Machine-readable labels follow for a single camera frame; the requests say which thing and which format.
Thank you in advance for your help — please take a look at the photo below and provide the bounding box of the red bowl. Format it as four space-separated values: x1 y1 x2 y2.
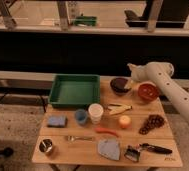
137 83 159 102

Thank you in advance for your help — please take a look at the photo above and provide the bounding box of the blue grey cloth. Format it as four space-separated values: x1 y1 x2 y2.
97 139 120 161

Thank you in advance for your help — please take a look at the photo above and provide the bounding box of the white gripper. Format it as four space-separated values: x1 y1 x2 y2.
127 63 148 82

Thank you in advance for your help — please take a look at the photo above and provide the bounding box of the small metal cup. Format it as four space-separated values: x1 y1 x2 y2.
39 139 53 155

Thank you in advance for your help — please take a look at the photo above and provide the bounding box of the orange carrot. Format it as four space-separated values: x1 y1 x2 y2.
95 127 119 137

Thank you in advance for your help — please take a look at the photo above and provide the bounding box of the black handled tool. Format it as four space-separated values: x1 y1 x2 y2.
139 143 173 154

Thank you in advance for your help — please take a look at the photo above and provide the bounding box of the metal spoon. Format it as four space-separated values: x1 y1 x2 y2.
64 135 95 141

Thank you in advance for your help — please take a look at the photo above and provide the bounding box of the green box on shelf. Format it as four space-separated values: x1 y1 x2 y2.
73 15 97 26

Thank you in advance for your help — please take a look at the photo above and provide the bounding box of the white paper cup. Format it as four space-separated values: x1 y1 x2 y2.
88 103 104 124

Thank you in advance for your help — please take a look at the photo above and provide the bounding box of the dark grape bunch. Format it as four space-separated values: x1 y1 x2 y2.
139 114 165 135

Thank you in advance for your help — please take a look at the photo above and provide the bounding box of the banana peel toy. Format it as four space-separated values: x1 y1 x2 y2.
108 104 132 115

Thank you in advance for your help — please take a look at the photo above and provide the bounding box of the black object on shelf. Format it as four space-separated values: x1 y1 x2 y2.
124 0 189 28

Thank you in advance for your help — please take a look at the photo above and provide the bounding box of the green plastic tray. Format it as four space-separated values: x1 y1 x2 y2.
48 74 100 108

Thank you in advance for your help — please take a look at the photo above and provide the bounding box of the orange round fruit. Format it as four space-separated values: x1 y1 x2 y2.
118 115 131 129

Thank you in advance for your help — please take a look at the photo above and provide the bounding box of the blue plastic cup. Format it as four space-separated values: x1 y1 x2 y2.
75 109 88 125

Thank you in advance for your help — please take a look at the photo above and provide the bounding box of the blue sponge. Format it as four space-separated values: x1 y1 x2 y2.
47 116 67 127

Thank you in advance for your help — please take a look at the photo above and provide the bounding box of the purple bowl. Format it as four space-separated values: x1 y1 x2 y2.
110 77 130 96

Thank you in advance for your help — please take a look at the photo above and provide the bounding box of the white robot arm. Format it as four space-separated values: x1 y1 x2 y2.
127 62 189 124

